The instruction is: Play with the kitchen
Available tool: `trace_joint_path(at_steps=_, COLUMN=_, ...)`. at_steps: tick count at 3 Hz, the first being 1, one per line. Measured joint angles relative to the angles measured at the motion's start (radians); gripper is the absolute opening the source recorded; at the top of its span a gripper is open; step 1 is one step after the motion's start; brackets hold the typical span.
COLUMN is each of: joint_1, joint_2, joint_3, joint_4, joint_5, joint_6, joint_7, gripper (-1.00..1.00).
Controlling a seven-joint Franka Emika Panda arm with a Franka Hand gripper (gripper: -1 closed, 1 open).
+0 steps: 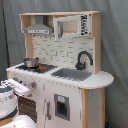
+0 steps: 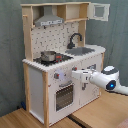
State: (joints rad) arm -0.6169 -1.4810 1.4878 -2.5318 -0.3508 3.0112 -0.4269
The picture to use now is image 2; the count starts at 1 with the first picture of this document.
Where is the white microwave door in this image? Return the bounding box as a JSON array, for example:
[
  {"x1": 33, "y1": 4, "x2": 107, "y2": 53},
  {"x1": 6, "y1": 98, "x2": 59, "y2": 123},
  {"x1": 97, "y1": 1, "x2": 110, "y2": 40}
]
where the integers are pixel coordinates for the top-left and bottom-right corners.
[{"x1": 88, "y1": 3, "x2": 110, "y2": 21}]

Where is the stove knob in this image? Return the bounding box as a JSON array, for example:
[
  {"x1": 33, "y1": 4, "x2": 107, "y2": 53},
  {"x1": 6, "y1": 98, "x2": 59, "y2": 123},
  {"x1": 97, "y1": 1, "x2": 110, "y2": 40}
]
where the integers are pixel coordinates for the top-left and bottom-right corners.
[
  {"x1": 71, "y1": 66, "x2": 79, "y2": 72},
  {"x1": 54, "y1": 73, "x2": 60, "y2": 79}
]

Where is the black stovetop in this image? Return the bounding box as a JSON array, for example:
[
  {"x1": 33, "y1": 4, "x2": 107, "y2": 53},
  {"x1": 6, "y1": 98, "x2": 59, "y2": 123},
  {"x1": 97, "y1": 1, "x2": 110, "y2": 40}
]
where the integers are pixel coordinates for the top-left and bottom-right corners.
[{"x1": 34, "y1": 53, "x2": 71, "y2": 67}]

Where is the right stove knob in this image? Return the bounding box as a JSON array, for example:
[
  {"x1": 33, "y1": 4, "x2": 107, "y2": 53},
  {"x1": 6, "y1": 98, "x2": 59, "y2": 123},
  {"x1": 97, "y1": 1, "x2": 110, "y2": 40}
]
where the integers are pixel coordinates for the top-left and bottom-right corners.
[{"x1": 71, "y1": 66, "x2": 79, "y2": 72}]

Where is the silver cooking pot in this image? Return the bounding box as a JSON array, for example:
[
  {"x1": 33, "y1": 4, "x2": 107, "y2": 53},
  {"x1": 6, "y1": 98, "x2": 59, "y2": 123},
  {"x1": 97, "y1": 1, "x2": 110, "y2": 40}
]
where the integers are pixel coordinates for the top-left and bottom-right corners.
[{"x1": 41, "y1": 51, "x2": 56, "y2": 61}]

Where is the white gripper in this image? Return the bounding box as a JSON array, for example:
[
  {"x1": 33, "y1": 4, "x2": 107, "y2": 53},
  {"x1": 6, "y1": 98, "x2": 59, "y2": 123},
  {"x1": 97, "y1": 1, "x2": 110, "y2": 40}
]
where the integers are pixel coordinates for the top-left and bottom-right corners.
[{"x1": 72, "y1": 69, "x2": 96, "y2": 83}]

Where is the grey sink basin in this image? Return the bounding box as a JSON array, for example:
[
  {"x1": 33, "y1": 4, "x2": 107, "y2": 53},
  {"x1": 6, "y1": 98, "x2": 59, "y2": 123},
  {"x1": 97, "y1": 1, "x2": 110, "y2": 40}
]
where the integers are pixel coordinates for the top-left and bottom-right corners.
[{"x1": 66, "y1": 47, "x2": 94, "y2": 56}]

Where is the grey range hood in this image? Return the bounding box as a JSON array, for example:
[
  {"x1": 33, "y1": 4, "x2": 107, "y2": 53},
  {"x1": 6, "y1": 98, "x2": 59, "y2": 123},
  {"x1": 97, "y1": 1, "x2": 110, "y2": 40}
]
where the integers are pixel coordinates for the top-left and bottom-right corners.
[{"x1": 35, "y1": 5, "x2": 64, "y2": 27}]

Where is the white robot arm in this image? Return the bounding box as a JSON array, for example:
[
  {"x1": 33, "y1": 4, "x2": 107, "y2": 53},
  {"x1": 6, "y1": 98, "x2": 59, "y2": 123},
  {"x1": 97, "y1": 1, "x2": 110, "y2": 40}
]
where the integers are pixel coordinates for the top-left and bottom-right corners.
[{"x1": 72, "y1": 66, "x2": 128, "y2": 96}]

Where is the black faucet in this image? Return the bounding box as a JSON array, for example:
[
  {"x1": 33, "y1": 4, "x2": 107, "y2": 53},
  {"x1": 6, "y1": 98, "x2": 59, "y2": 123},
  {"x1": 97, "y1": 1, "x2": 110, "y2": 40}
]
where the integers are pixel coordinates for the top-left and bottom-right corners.
[{"x1": 67, "y1": 33, "x2": 82, "y2": 49}]

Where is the left stove knob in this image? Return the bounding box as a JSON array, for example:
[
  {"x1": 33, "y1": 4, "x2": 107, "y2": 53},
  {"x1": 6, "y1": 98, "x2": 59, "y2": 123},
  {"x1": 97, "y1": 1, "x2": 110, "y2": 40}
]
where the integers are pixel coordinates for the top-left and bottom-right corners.
[{"x1": 54, "y1": 73, "x2": 60, "y2": 79}]

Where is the wooden toy kitchen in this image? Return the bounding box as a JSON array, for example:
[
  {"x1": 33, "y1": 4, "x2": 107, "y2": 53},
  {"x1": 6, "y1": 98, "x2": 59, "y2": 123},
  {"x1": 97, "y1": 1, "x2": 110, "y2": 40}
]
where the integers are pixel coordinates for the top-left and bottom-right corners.
[{"x1": 22, "y1": 2, "x2": 105, "y2": 127}]

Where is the white oven door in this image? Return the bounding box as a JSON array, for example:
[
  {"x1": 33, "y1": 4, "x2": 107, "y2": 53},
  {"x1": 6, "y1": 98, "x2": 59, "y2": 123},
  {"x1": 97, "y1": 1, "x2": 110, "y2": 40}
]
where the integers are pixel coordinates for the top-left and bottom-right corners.
[{"x1": 49, "y1": 78, "x2": 82, "y2": 126}]

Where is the white cabinet door with dispenser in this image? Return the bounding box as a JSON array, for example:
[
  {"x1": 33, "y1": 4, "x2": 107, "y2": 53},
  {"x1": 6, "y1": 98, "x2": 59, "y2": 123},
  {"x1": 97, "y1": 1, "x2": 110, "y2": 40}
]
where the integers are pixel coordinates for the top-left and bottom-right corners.
[{"x1": 80, "y1": 55, "x2": 102, "y2": 106}]

